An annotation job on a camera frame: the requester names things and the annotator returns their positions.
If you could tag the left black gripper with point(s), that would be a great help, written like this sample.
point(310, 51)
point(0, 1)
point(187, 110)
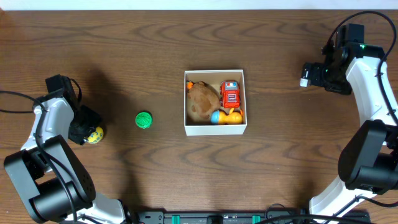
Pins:
point(83, 129)

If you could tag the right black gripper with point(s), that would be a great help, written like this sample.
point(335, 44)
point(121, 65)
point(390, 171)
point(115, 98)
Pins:
point(316, 79)

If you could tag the yellow blue patterned ball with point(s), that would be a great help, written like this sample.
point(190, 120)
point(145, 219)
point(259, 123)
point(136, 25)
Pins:
point(96, 136)

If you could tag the green knitted ball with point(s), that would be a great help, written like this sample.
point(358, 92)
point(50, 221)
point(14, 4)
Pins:
point(144, 120)

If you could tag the red toy fire truck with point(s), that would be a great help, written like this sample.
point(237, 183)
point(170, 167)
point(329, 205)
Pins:
point(230, 94)

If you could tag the yellow rubber duck toy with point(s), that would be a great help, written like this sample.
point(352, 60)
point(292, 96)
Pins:
point(221, 118)

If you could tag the brown plush toy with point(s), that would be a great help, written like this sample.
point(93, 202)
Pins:
point(205, 100)

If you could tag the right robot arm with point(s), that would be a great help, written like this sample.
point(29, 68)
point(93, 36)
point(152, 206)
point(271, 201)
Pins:
point(367, 166)

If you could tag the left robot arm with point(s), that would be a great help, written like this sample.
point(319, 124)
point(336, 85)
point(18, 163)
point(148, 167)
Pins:
point(51, 181)

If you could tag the white cardboard box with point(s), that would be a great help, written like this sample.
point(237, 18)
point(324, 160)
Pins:
point(193, 124)

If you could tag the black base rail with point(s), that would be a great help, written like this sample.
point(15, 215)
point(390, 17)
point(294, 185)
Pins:
point(270, 215)

